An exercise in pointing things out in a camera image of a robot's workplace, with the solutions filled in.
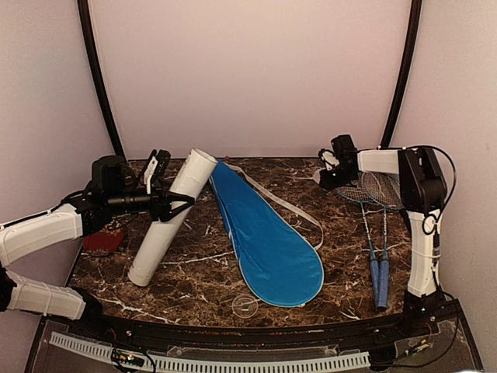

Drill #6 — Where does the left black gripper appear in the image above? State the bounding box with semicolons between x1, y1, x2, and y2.
106;178;194;221

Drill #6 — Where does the white shuttlecock tube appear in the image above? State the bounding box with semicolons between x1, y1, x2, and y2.
127;147;218;288

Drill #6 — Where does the blue racket bag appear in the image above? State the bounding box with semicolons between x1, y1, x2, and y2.
210;162;324;308

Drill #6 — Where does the clear plastic tube lid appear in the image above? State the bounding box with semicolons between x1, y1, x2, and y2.
231;295;259;319

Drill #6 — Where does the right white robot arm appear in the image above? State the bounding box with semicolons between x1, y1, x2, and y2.
318;134;455;302

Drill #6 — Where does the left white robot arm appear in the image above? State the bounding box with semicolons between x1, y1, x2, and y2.
1;150;195;339

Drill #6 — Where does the blue badminton racket left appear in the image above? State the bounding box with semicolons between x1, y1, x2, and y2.
335;186;380;308

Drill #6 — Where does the blue badminton racket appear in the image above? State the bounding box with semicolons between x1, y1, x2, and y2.
335;186;380;308
361;172;403;311

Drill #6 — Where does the blue badminton racket right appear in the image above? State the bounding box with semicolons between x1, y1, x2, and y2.
361;172;403;311

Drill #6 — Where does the red embroidered round pouch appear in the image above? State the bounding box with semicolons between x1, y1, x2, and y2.
83;221;125;257

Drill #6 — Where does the small circuit board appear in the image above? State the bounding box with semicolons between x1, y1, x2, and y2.
111;349;144;367

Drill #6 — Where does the black front table rail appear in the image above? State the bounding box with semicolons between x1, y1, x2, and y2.
70;314;440;357

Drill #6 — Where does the black right corner post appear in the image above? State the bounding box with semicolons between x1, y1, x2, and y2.
377;0;422;150

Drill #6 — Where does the black corner post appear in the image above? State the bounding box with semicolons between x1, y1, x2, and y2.
77;0;126;158
377;0;422;150

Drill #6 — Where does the white slotted cable duct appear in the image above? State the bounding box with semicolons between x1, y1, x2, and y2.
49;332;370;372

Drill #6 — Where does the black left corner post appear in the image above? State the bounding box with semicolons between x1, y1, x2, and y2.
77;0;126;158

